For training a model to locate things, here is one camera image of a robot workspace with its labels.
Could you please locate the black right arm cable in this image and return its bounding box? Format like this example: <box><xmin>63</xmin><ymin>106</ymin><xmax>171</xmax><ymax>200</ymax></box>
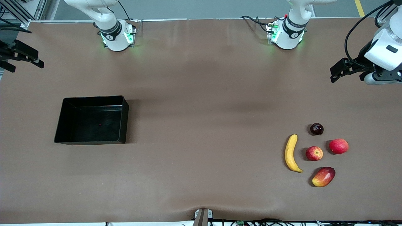
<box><xmin>118</xmin><ymin>0</ymin><xmax>132</xmax><ymax>21</ymax></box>

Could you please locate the red yellow mango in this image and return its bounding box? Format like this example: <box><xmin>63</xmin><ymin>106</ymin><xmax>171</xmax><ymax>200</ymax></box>
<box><xmin>312</xmin><ymin>167</ymin><xmax>336</xmax><ymax>187</ymax></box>

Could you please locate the black cable at arm base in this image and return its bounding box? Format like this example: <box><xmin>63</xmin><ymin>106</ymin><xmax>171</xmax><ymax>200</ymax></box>
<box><xmin>241</xmin><ymin>15</ymin><xmax>277</xmax><ymax>33</ymax></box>

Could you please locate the smooth table cover mat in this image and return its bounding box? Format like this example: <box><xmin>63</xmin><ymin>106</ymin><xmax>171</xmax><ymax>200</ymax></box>
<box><xmin>0</xmin><ymin>17</ymin><xmax>402</xmax><ymax>224</ymax></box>

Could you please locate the yellow banana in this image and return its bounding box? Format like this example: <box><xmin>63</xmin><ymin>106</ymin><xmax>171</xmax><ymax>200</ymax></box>
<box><xmin>285</xmin><ymin>134</ymin><xmax>304</xmax><ymax>173</ymax></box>

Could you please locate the brown post with grey bracket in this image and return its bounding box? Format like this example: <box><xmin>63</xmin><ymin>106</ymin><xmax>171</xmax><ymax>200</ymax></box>
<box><xmin>194</xmin><ymin>208</ymin><xmax>213</xmax><ymax>226</ymax></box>

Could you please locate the large red apple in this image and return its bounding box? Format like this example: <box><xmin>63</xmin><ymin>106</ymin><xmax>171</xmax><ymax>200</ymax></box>
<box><xmin>329</xmin><ymin>138</ymin><xmax>350</xmax><ymax>155</ymax></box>

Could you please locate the silver table edge rail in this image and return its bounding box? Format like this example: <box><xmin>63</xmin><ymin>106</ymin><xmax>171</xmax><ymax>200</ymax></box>
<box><xmin>20</xmin><ymin>16</ymin><xmax>352</xmax><ymax>24</ymax></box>

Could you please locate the small red yellow apple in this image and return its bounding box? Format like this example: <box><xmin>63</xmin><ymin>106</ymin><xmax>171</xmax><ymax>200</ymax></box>
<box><xmin>306</xmin><ymin>146</ymin><xmax>324</xmax><ymax>161</ymax></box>

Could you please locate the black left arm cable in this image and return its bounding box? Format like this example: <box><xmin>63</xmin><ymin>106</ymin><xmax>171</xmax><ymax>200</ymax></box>
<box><xmin>345</xmin><ymin>0</ymin><xmax>394</xmax><ymax>63</ymax></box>

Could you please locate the aluminium frame with black struts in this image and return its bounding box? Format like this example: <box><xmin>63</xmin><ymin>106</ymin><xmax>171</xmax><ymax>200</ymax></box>
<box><xmin>0</xmin><ymin>0</ymin><xmax>47</xmax><ymax>30</ymax></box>

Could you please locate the black plastic tray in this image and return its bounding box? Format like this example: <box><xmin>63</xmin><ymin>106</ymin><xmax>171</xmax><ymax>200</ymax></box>
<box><xmin>54</xmin><ymin>95</ymin><xmax>129</xmax><ymax>146</ymax></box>

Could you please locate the dark purple plum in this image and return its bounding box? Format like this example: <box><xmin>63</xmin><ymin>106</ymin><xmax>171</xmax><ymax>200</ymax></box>
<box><xmin>310</xmin><ymin>123</ymin><xmax>324</xmax><ymax>136</ymax></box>

